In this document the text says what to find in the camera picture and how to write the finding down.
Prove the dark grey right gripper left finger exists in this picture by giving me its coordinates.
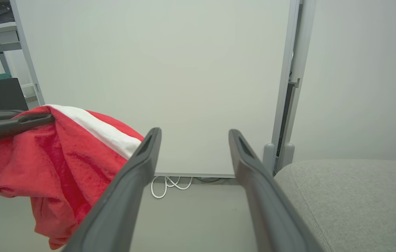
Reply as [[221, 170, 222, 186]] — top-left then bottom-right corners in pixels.
[[63, 128, 162, 252]]

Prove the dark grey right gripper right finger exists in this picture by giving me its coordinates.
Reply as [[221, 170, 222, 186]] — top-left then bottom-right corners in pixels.
[[229, 129, 324, 252]]

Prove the red garment with white band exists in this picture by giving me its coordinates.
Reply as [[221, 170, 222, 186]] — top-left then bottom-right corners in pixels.
[[0, 104, 145, 250]]

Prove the black box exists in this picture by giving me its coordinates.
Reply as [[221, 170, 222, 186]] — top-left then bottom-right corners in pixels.
[[0, 78, 29, 112]]

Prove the grey fabric sofa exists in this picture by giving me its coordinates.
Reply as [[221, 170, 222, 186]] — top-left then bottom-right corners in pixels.
[[274, 159, 396, 252]]

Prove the large white partition panel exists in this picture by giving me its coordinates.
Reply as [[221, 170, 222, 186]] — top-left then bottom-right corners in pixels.
[[10, 0, 305, 178]]

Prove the looped white cable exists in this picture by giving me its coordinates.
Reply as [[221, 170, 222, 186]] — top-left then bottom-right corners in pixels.
[[151, 176, 193, 199]]

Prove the white partition panel grey frame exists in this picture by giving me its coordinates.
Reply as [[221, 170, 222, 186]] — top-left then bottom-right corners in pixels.
[[277, 0, 396, 173]]

